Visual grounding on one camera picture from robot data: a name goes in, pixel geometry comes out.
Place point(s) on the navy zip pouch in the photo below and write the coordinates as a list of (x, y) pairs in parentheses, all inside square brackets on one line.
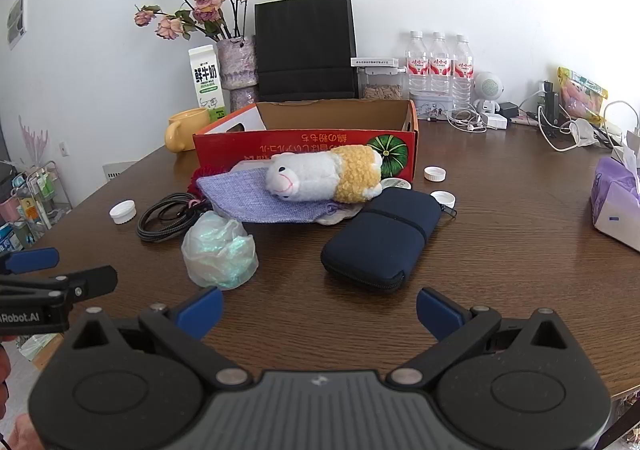
[(380, 240)]

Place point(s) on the black phone stand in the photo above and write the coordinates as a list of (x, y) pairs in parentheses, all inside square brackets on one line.
[(551, 105)]

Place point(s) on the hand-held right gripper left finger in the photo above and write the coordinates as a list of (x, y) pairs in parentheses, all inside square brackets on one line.
[(201, 306)]

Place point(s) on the grey floral tin box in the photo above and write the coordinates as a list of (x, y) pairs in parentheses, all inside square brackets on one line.
[(432, 105)]

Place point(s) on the white wall outlet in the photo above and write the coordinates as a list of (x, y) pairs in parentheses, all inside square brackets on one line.
[(63, 148)]

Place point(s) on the yellow mug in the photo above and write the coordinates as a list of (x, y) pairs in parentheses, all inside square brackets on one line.
[(187, 130)]

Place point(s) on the red orange cardboard box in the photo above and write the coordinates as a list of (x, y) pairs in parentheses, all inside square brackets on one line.
[(310, 140)]

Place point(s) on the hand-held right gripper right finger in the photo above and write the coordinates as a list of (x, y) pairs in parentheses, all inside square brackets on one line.
[(436, 312)]

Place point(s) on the black paper bag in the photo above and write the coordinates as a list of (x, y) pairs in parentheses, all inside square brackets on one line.
[(305, 45)]

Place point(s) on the red knitted cloth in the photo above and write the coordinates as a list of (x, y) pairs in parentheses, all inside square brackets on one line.
[(196, 180)]

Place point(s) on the white green milk carton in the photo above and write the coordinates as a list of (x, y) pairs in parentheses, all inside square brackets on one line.
[(205, 80)]

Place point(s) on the metal storage rack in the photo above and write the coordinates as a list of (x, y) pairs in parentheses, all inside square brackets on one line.
[(35, 200)]

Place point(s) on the white face mask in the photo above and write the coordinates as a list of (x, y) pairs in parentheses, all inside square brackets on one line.
[(585, 133)]

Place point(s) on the pink feather wall decor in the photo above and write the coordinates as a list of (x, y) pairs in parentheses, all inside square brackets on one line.
[(32, 143)]

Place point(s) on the wall poster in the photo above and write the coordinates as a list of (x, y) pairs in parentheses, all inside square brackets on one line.
[(16, 18)]

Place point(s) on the white yellow plush toy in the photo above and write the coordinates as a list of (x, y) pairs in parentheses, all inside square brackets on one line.
[(320, 173)]

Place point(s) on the black power adapter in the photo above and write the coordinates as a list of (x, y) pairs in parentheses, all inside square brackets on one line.
[(510, 109)]

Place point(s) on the white robot speaker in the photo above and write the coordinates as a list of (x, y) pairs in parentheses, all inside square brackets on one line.
[(487, 88)]

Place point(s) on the purple fabric pouch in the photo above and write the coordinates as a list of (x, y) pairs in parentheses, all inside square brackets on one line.
[(240, 197)]

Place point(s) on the clear seed container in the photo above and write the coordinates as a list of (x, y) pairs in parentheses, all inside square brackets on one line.
[(382, 88)]

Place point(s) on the flat white printed box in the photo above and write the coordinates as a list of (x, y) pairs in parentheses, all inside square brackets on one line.
[(375, 62)]

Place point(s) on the clear water bottle red label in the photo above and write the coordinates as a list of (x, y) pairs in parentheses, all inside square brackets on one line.
[(462, 68), (417, 63), (440, 63)]

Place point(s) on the white vented box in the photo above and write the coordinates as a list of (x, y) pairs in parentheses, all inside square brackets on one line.
[(117, 172)]

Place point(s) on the yellow snack packet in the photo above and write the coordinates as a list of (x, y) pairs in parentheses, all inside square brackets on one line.
[(582, 95)]

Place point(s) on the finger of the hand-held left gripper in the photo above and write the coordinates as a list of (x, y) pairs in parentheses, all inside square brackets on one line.
[(95, 280), (35, 260)]

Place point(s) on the white charger block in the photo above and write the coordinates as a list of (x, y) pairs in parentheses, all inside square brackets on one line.
[(495, 120)]

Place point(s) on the white round lid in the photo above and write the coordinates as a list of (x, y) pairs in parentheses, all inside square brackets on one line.
[(397, 183)]

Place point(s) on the purple tissue pack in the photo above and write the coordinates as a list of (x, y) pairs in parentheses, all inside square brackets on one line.
[(617, 200)]

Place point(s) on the iridescent plastic bag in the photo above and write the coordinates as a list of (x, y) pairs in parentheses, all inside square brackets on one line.
[(220, 250)]

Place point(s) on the purple mottled vase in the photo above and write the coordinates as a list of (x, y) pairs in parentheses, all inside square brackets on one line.
[(237, 63)]

